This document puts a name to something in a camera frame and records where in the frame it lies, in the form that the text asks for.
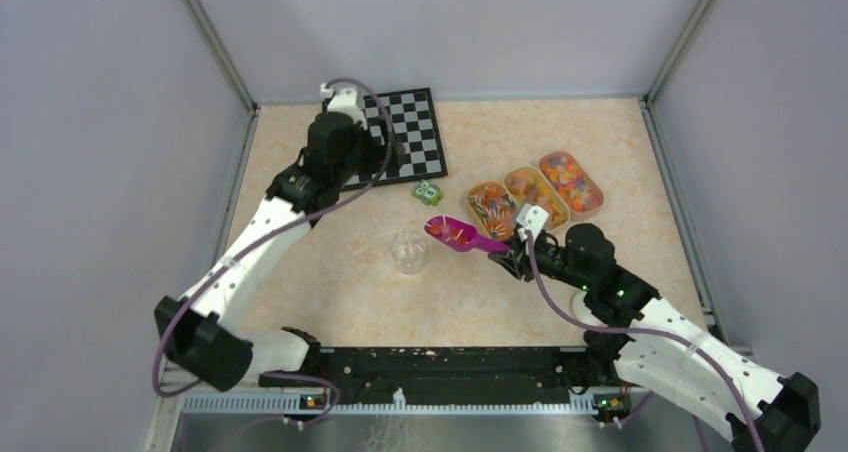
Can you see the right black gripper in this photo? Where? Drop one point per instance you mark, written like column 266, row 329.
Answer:
column 517, row 261

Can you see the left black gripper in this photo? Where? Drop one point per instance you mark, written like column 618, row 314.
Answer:
column 376, row 151

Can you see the magenta plastic scoop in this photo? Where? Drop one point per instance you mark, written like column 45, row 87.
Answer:
column 461, row 236

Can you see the clear plastic cup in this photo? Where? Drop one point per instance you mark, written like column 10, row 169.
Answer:
column 409, row 252

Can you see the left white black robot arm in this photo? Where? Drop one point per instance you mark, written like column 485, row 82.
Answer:
column 198, row 330

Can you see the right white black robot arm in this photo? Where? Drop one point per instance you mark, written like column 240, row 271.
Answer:
column 649, row 343

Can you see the tray with orange wrapped candies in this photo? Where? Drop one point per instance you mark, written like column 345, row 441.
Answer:
column 494, row 209

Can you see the tray with yellow gummy candies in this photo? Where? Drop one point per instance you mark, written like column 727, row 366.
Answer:
column 528, row 185

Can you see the tray with mixed colourful candies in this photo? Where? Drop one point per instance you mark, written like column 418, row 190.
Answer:
column 574, row 186

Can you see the black white chessboard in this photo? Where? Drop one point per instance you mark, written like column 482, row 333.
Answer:
column 416, row 130

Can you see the white round lid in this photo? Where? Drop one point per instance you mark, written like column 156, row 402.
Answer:
column 580, row 310

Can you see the green owl toy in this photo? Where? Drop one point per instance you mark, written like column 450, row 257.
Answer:
column 428, row 193

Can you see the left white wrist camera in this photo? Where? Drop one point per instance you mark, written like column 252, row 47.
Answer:
column 347, row 101

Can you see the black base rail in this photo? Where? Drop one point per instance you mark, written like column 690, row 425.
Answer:
column 462, row 376

